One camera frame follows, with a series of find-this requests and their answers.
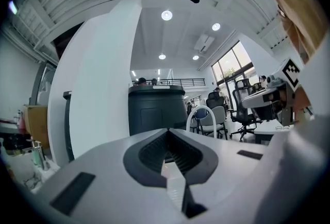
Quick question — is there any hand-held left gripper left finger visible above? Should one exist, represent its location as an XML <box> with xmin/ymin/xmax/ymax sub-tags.
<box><xmin>33</xmin><ymin>128</ymin><xmax>181</xmax><ymax>223</ymax></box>

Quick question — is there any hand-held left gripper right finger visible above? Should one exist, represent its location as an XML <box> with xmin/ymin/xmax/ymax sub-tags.
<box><xmin>169</xmin><ymin>128</ymin><xmax>269</xmax><ymax>222</ymax></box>

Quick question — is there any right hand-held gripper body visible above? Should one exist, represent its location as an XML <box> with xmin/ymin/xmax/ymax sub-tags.
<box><xmin>267</xmin><ymin>57</ymin><xmax>303</xmax><ymax>126</ymax></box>

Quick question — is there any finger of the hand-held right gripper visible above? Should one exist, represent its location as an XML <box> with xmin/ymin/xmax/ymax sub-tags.
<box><xmin>241</xmin><ymin>88</ymin><xmax>281</xmax><ymax>121</ymax></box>

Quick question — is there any person's right forearm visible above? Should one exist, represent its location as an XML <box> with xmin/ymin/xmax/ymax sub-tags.
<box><xmin>293</xmin><ymin>87</ymin><xmax>314</xmax><ymax>115</ymax></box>

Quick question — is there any green pump dispenser bottle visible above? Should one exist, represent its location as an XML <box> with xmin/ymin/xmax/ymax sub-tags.
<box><xmin>30</xmin><ymin>140</ymin><xmax>48</xmax><ymax>170</ymax></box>

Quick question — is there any red bottle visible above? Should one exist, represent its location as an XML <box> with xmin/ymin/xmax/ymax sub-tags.
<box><xmin>17</xmin><ymin>111</ymin><xmax>27</xmax><ymax>134</ymax></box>

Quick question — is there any black mesh office chair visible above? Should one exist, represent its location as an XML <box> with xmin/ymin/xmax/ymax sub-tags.
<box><xmin>229</xmin><ymin>78</ymin><xmax>262</xmax><ymax>142</ymax></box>
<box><xmin>206</xmin><ymin>91</ymin><xmax>226</xmax><ymax>111</ymax></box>

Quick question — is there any white desk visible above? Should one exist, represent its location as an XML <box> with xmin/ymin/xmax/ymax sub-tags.
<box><xmin>254</xmin><ymin>119</ymin><xmax>295</xmax><ymax>144</ymax></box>

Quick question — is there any large glass window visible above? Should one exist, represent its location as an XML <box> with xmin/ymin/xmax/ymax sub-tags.
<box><xmin>211</xmin><ymin>40</ymin><xmax>255</xmax><ymax>85</ymax></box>

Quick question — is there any white arched faucet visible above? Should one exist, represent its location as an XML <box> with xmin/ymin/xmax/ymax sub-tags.
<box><xmin>186</xmin><ymin>105</ymin><xmax>217</xmax><ymax>139</ymax></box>

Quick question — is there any dark blue chair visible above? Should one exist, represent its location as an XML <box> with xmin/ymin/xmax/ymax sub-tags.
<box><xmin>189</xmin><ymin>108</ymin><xmax>210</xmax><ymax>131</ymax></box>

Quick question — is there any person's mustard shirt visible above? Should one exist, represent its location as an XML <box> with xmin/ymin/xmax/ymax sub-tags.
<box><xmin>260</xmin><ymin>0</ymin><xmax>326</xmax><ymax>64</ymax></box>

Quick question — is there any marble-pattern counter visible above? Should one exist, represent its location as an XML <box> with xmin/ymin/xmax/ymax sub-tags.
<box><xmin>22</xmin><ymin>161</ymin><xmax>63</xmax><ymax>191</ymax></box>

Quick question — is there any large black cabinet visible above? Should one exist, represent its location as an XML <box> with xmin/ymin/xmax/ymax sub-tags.
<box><xmin>128</xmin><ymin>85</ymin><xmax>188</xmax><ymax>136</ymax></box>

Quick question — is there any black balcony railing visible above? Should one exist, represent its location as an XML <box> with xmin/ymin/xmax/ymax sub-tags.
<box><xmin>131</xmin><ymin>78</ymin><xmax>206</xmax><ymax>87</ymax></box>

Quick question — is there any brown cardboard box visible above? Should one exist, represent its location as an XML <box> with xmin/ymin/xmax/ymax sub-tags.
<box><xmin>24</xmin><ymin>104</ymin><xmax>50</xmax><ymax>149</ymax></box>

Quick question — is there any white ceiling air conditioner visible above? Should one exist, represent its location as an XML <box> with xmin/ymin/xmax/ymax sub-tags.
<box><xmin>194</xmin><ymin>35</ymin><xmax>215</xmax><ymax>53</ymax></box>

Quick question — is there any black table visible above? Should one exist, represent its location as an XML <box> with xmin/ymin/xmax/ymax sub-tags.
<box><xmin>0</xmin><ymin>119</ymin><xmax>32</xmax><ymax>152</ymax></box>

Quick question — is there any grey glass-door cabinet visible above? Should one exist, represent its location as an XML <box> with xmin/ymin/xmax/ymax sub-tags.
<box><xmin>30</xmin><ymin>62</ymin><xmax>56</xmax><ymax>106</ymax></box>

